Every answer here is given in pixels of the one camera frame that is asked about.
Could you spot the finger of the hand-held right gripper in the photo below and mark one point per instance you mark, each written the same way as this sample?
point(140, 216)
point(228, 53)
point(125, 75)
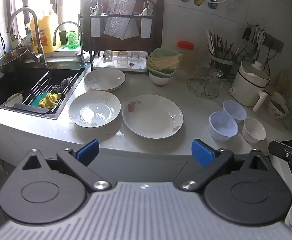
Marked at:
point(283, 150)

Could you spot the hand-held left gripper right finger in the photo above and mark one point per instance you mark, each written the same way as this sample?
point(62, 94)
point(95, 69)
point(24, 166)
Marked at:
point(202, 153)

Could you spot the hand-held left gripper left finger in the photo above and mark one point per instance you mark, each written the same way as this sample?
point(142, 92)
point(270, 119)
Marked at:
point(87, 152)

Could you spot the lilac plastic bowl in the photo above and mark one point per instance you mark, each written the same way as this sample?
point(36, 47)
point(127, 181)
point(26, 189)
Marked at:
point(223, 127)
point(236, 110)

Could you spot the white ceramic bowl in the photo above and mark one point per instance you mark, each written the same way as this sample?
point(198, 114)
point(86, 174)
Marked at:
point(253, 130)

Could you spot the white leaf-print deep plate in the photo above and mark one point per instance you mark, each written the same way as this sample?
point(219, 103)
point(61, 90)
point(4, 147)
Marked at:
point(103, 80)
point(93, 112)

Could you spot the white floral plate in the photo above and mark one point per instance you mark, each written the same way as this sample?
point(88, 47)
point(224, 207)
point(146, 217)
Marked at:
point(152, 117)

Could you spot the patterned bowl with brown contents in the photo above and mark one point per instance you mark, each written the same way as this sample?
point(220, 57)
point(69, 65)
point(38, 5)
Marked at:
point(276, 113)

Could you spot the dark cabinet front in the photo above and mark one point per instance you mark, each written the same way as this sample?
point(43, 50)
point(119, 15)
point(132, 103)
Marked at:
point(135, 167)

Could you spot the yellow dish cloth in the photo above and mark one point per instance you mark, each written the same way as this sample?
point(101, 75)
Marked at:
point(49, 100)

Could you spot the yellow food container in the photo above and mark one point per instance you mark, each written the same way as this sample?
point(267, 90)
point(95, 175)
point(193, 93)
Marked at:
point(285, 82)

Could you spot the teal sponge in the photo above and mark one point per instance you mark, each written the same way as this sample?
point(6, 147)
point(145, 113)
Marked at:
point(36, 102)

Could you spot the purple scrub brush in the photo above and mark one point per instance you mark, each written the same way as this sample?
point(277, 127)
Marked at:
point(60, 86)

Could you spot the black sink drain rack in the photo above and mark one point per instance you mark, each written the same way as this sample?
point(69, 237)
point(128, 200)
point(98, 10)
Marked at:
point(28, 107)

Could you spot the white electric pot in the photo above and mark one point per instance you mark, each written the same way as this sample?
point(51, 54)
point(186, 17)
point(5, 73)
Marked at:
point(243, 85)

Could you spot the clear glass cup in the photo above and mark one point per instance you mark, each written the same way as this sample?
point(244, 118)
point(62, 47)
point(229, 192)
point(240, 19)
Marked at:
point(214, 77)
point(198, 65)

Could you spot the white footed bowl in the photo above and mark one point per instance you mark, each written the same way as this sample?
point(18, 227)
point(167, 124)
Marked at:
point(161, 80)

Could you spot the white dish in sink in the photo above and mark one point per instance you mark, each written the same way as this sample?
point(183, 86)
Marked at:
point(15, 98)

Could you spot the black metal dish rack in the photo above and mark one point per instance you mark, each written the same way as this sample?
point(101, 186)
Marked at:
point(93, 60)

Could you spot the bundle of dry noodles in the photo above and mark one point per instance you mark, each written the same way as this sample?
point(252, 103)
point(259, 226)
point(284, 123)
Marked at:
point(163, 63)

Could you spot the black kitchen sink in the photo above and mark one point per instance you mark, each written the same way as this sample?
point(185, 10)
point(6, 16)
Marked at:
point(15, 85)

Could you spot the clear glass tumbler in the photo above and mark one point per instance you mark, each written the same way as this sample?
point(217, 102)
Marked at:
point(135, 58)
point(122, 58)
point(107, 56)

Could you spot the tray of drinking glasses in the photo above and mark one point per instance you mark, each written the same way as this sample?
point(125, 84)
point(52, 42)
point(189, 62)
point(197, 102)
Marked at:
point(138, 67)

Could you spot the utensil holder with chopsticks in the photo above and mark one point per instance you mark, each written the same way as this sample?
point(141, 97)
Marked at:
point(219, 46)

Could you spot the red-lid clear jar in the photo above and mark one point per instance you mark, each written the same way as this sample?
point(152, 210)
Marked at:
point(186, 45)

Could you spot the green plastic basket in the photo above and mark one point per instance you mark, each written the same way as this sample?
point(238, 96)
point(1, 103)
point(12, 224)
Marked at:
point(161, 52)

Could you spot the brown wooden cutting board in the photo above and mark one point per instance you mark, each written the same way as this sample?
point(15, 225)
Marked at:
point(115, 43)

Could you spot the kitchen scissors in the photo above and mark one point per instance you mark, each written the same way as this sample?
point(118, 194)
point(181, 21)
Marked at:
point(260, 38)

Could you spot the small steel faucet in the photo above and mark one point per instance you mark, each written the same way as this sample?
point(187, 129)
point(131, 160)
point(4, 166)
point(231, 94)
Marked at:
point(80, 38)

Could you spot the green liquid bottle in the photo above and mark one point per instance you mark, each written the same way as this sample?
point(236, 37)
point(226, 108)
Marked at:
point(73, 37)

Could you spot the steel cooking pot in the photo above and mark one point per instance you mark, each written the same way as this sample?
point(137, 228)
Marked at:
point(10, 60)

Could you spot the yellow detergent jug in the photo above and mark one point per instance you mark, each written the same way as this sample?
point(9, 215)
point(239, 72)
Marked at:
point(48, 35)

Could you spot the white cutlery holder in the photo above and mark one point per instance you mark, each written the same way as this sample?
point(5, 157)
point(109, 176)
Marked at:
point(146, 27)
point(95, 27)

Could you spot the tall steel kitchen faucet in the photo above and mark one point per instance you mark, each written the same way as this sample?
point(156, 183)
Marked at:
point(37, 30)

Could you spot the black wall power strip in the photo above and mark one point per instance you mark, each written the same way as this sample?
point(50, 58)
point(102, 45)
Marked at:
point(273, 42)

